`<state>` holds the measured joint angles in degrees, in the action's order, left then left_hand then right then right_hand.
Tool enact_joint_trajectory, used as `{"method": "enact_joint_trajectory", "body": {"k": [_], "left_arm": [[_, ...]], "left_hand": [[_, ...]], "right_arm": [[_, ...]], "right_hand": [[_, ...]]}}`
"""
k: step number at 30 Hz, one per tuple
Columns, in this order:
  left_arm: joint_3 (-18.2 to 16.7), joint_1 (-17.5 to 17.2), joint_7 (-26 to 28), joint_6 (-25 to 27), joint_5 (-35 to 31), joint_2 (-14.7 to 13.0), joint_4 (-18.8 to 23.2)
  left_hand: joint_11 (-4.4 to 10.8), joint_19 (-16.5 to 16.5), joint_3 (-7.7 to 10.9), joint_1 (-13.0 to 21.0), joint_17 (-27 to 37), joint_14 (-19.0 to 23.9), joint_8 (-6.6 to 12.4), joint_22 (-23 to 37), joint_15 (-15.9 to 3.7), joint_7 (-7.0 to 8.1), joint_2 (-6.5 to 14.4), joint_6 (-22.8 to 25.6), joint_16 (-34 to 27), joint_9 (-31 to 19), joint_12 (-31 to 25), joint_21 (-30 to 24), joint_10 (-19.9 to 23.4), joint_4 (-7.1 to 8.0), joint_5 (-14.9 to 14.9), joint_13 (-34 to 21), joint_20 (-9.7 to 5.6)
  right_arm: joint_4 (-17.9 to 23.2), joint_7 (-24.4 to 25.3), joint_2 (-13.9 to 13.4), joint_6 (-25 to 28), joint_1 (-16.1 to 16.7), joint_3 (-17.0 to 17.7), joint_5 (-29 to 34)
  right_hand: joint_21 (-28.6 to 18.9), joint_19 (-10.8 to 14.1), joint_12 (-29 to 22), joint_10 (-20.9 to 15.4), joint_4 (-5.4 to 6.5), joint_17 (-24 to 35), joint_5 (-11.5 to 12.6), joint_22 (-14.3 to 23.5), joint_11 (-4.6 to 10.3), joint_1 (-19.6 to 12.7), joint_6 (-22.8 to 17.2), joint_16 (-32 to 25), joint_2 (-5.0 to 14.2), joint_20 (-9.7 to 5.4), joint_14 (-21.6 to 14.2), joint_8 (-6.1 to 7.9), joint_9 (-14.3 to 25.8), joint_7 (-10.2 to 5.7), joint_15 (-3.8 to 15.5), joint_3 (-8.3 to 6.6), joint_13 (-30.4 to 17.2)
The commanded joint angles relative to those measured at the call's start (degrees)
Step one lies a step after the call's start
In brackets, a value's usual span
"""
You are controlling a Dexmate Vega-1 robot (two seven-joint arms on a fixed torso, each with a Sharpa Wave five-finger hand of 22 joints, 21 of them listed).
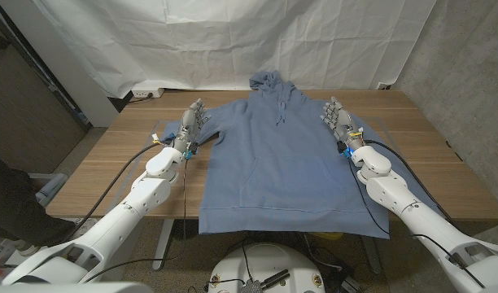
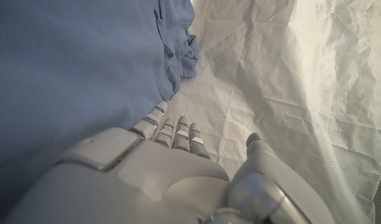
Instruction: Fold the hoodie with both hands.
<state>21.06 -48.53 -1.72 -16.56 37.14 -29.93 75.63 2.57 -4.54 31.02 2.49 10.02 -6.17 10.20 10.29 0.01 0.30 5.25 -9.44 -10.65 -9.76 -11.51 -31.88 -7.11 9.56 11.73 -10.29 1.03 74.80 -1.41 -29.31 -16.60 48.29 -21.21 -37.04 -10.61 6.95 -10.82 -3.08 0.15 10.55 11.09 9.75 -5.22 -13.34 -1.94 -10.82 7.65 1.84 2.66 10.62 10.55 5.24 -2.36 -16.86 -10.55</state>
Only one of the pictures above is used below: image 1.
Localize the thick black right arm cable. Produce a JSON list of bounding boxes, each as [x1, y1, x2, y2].
[[363, 138, 460, 230]]

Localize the white creased backdrop sheet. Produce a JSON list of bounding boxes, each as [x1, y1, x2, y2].
[[31, 0, 437, 99]]

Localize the person in dark clothes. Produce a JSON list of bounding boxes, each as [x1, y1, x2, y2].
[[0, 146, 77, 257]]

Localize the grey table leg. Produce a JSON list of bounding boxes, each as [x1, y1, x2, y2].
[[359, 235, 383, 274]]

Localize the black power strip cord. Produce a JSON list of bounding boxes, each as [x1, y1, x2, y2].
[[126, 93, 155, 105]]

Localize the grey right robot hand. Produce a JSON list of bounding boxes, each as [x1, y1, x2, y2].
[[319, 95, 366, 154]]

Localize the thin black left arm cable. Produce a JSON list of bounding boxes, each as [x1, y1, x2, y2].
[[82, 156, 190, 284]]

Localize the yellow object under table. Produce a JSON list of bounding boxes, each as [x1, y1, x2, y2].
[[308, 231, 344, 241]]

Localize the white table leg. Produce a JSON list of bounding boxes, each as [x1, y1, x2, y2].
[[151, 218, 175, 271]]

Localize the power strip on floor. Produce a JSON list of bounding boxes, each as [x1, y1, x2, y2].
[[339, 276, 360, 293]]

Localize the white power strip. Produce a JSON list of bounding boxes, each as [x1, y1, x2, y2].
[[131, 86, 165, 99]]

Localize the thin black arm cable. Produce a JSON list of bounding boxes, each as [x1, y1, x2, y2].
[[82, 156, 190, 284], [347, 157, 391, 237]]

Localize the dark brown door panel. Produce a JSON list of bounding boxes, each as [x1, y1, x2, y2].
[[0, 7, 91, 175]]

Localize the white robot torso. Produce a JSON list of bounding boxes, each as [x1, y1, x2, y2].
[[207, 243, 326, 293]]

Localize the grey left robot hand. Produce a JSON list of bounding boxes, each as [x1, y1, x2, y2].
[[171, 98, 212, 155]]

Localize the black tool on torso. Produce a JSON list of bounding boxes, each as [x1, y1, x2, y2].
[[240, 269, 291, 293]]

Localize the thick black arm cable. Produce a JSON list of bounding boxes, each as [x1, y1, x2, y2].
[[63, 140, 163, 245], [363, 138, 460, 230]]

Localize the blue hoodie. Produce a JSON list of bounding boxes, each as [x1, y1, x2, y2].
[[161, 69, 440, 240]]

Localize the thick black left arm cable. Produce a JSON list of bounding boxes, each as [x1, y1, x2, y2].
[[63, 140, 163, 245]]

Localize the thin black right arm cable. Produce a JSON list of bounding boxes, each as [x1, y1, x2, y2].
[[347, 157, 391, 237]]

